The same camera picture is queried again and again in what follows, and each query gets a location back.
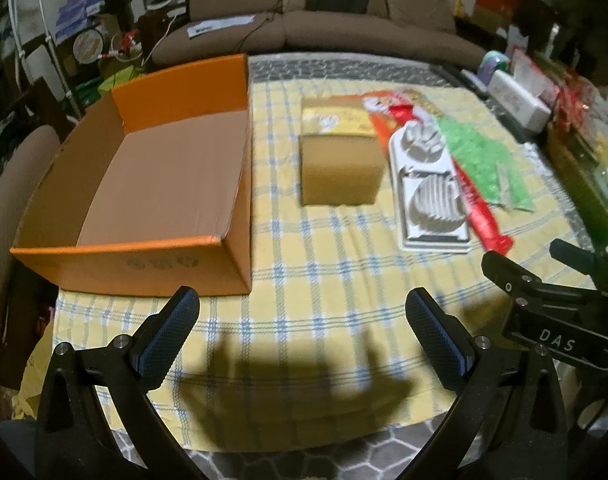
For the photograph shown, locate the small brown cardboard box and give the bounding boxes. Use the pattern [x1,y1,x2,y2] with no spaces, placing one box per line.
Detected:
[300,95,385,207]

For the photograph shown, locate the thin black cable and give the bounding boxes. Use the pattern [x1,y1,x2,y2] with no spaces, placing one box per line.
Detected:
[239,0,305,47]

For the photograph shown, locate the white tissue box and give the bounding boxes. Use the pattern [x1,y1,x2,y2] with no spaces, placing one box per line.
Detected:
[486,69,552,131]

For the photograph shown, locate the green bag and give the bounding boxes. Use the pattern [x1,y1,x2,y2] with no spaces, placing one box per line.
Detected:
[98,65,145,97]

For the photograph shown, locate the white egg slicer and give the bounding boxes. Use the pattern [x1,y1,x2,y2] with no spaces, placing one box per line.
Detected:
[388,121,472,253]

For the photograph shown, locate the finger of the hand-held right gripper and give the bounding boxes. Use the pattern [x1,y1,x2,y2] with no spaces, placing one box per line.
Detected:
[481,250,599,312]
[550,238,608,281]

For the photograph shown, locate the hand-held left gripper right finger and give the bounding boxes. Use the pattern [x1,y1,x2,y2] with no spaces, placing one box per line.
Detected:
[405,287,570,480]

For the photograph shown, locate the brown sofa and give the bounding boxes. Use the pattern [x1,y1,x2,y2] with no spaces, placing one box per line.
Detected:
[151,0,490,68]

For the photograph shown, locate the long red packet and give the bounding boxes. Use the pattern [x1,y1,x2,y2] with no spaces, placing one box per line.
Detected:
[388,104,514,254]

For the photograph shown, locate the pastel round container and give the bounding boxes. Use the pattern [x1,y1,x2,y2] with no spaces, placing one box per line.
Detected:
[479,51,510,83]

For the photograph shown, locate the orange cardboard box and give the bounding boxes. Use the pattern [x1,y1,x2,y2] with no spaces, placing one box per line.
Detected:
[10,53,253,296]

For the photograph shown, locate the white pipe rack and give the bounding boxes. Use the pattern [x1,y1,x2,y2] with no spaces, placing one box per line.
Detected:
[8,0,80,121]

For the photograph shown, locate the orange snack bag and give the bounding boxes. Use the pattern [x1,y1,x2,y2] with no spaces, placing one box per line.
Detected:
[361,90,435,153]

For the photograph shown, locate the red and orange box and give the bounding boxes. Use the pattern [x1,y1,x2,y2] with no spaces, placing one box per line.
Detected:
[474,0,519,21]

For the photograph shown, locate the green textured cloth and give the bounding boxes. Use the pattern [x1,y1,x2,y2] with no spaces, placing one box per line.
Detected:
[436,117,535,211]

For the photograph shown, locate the white cable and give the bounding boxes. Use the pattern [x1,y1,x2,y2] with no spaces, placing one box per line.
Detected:
[144,10,185,67]

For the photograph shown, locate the white paper sheet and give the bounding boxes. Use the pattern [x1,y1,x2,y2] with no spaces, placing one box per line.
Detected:
[188,15,255,39]

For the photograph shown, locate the brown padded chair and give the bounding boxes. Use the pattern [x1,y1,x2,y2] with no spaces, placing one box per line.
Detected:
[0,125,60,348]

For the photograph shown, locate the yellow checked tablecloth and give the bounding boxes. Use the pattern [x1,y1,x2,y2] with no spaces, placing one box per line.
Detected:
[28,80,600,448]

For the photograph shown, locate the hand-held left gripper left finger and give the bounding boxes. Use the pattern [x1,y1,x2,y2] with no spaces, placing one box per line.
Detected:
[36,285,205,480]

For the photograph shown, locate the purple packet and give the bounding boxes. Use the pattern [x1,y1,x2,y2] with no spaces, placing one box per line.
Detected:
[56,0,104,41]

